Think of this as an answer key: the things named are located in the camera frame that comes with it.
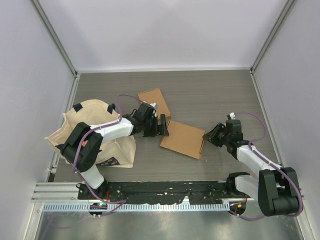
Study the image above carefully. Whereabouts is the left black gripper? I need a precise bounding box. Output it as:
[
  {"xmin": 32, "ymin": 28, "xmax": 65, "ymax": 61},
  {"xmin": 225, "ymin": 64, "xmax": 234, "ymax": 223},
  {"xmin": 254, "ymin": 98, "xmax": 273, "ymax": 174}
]
[{"xmin": 142, "ymin": 114, "xmax": 169, "ymax": 137}]

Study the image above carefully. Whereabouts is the brown cardboard box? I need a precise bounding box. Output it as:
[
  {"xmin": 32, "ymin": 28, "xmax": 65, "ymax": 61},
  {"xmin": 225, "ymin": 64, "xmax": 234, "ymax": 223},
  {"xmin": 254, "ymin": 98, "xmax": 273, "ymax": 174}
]
[
  {"xmin": 160, "ymin": 120, "xmax": 206, "ymax": 160},
  {"xmin": 138, "ymin": 88, "xmax": 171, "ymax": 119}
]

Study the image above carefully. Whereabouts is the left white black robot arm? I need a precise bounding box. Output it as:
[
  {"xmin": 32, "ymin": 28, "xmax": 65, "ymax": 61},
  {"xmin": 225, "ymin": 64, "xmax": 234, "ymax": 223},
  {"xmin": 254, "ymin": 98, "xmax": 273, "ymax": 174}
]
[{"xmin": 56, "ymin": 102, "xmax": 169, "ymax": 200}]

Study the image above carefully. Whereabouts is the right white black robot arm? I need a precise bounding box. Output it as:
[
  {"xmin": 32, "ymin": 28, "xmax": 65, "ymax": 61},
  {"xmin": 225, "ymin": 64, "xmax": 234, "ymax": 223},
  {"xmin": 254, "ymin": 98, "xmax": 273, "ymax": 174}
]
[{"xmin": 203, "ymin": 117, "xmax": 304, "ymax": 217}]

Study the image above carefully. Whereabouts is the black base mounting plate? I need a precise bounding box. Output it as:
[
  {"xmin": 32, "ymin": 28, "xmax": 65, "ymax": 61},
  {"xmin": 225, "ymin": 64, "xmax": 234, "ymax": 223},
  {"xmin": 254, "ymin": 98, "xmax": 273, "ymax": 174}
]
[{"xmin": 77, "ymin": 180, "xmax": 257, "ymax": 205}]

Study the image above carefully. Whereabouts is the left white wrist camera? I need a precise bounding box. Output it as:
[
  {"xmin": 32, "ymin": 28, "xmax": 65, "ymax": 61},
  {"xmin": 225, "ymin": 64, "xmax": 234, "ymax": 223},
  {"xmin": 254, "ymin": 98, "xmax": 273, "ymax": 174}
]
[{"xmin": 150, "ymin": 102, "xmax": 158, "ymax": 117}]

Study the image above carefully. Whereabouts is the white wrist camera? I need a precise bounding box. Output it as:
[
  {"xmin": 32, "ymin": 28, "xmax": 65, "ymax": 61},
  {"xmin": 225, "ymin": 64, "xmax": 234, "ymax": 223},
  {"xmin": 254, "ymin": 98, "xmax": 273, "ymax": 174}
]
[
  {"xmin": 150, "ymin": 102, "xmax": 158, "ymax": 117},
  {"xmin": 227, "ymin": 112, "xmax": 236, "ymax": 120}
]

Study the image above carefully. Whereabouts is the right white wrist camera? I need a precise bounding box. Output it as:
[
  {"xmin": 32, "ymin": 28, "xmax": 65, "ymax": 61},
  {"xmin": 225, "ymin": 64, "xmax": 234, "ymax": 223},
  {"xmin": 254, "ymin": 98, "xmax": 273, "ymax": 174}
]
[{"xmin": 227, "ymin": 112, "xmax": 236, "ymax": 120}]

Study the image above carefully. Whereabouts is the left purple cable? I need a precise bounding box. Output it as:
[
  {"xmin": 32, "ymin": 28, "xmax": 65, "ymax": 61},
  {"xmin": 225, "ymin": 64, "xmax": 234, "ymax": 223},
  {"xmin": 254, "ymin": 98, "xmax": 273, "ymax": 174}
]
[{"xmin": 71, "ymin": 93, "xmax": 151, "ymax": 217}]

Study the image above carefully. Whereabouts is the aluminium front rail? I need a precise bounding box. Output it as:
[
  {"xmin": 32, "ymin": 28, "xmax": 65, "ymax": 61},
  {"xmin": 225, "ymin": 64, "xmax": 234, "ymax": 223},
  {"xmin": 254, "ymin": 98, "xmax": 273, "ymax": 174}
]
[{"xmin": 31, "ymin": 179, "xmax": 305, "ymax": 202}]

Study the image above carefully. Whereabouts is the white slotted cable duct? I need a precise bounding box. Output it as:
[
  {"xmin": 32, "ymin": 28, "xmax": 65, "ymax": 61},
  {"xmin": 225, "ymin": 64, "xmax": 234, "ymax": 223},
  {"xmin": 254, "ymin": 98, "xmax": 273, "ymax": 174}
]
[{"xmin": 42, "ymin": 201, "xmax": 230, "ymax": 213}]

